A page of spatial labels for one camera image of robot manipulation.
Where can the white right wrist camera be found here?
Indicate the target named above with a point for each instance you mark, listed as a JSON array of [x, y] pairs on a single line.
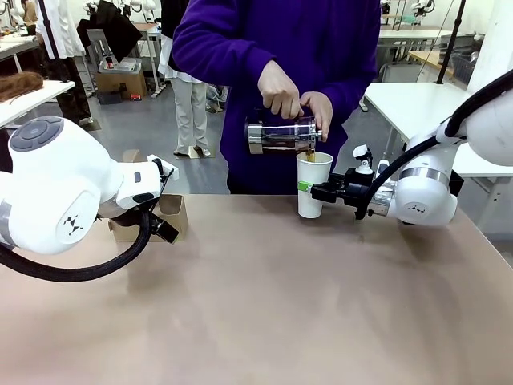
[[361, 153]]

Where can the person in black top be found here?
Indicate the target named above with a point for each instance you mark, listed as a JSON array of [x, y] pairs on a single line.
[[192, 108]]

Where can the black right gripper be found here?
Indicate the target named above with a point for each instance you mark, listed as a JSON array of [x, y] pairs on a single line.
[[356, 192]]

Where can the glass coffee pitcher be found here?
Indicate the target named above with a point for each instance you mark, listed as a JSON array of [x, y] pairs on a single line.
[[280, 136]]

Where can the brown furry item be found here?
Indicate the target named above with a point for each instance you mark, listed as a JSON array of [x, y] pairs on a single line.
[[20, 84]]

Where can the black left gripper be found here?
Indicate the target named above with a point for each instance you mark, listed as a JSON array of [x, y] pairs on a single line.
[[124, 216]]

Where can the long white lab table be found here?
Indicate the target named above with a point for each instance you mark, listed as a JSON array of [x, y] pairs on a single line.
[[409, 36]]

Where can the person's right forearm purple sleeve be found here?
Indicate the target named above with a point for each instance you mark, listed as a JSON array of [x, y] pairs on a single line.
[[216, 52]]

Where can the person's right hand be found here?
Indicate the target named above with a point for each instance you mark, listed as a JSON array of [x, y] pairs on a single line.
[[278, 92]]

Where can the person's left hand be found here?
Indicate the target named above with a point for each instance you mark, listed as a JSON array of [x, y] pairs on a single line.
[[322, 114]]

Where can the black hanging cloth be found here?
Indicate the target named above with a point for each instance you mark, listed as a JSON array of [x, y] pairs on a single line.
[[116, 28]]

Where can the white table with brown fur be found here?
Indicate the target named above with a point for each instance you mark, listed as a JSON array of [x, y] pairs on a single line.
[[36, 100]]

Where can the person in white coat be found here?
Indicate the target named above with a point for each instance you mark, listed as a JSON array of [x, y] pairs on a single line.
[[60, 36]]

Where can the brown cardboard cup carrier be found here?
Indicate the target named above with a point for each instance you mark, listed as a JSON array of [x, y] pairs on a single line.
[[176, 212]]

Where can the wooden top table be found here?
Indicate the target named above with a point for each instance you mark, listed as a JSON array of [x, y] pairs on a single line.
[[426, 60]]

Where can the black stand pole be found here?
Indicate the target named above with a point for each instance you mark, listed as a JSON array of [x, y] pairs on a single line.
[[451, 40]]

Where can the grey storage bin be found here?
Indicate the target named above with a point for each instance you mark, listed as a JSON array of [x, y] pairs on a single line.
[[120, 65]]

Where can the small black box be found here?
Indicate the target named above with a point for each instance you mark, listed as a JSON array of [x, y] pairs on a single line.
[[109, 98]]

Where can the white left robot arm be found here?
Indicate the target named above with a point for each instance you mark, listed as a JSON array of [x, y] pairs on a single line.
[[60, 180]]

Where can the brown cardboard box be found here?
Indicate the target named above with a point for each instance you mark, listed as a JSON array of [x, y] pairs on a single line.
[[128, 84]]

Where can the tall white paper cup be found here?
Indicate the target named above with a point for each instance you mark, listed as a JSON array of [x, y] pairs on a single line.
[[308, 202]]

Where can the black plastic bin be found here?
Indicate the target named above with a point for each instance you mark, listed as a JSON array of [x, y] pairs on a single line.
[[457, 184]]

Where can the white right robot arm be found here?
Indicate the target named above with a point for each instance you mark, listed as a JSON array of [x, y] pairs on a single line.
[[425, 196]]

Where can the person's left forearm purple sleeve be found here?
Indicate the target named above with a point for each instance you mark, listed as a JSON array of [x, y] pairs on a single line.
[[352, 80]]

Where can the person in purple sweater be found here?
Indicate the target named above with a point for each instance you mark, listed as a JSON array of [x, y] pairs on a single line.
[[248, 40]]

